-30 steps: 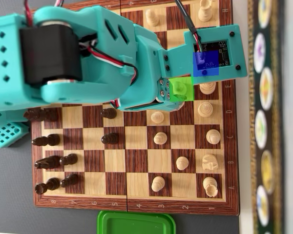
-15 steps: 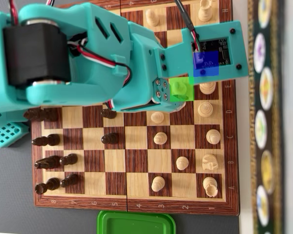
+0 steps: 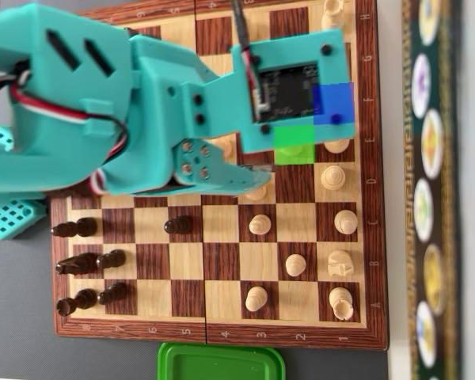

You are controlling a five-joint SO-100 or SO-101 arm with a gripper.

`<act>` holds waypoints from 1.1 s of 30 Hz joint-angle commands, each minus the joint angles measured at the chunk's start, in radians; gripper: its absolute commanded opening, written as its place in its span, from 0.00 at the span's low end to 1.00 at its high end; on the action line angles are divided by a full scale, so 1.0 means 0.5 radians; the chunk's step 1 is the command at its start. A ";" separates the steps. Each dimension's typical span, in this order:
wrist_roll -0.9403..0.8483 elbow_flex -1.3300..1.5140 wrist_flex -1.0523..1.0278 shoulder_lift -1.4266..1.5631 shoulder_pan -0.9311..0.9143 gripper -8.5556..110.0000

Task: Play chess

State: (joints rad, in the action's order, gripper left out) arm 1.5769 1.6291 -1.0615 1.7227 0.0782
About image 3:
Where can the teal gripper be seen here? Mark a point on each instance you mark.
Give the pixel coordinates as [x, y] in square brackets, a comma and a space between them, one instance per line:
[158, 119]

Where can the light wooden bishop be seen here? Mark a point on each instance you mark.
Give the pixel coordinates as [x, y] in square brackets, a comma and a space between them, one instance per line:
[291, 151]
[345, 221]

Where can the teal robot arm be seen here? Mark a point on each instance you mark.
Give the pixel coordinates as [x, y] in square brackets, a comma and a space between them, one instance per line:
[23, 39]

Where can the wooden folding chess board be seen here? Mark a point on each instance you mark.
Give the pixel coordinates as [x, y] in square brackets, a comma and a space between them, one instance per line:
[221, 261]

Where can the light wooden queen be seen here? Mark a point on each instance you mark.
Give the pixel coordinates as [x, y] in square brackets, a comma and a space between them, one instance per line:
[333, 178]

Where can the light wooden king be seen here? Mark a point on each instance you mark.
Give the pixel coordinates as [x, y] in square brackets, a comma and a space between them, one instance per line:
[336, 146]

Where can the dark wooden bishop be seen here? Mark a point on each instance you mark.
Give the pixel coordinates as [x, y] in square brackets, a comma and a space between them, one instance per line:
[76, 228]

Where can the light wooden knight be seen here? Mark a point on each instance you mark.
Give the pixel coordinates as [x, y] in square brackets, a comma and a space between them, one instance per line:
[340, 263]

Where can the dark wooden knight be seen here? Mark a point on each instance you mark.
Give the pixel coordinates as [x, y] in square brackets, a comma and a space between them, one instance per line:
[78, 264]

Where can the light wooden rook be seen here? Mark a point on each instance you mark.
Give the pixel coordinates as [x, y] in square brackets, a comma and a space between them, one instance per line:
[333, 16]
[340, 302]

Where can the dark wooden rook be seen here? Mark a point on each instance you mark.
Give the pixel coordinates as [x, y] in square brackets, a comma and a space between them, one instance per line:
[77, 301]

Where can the green plastic lid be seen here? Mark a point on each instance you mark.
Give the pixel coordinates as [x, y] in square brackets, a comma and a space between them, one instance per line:
[221, 364]

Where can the dark patterned rug border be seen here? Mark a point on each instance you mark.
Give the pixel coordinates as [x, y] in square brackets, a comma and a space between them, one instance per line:
[445, 198]

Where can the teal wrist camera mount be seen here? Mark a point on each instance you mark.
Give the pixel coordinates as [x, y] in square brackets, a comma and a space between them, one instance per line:
[332, 59]

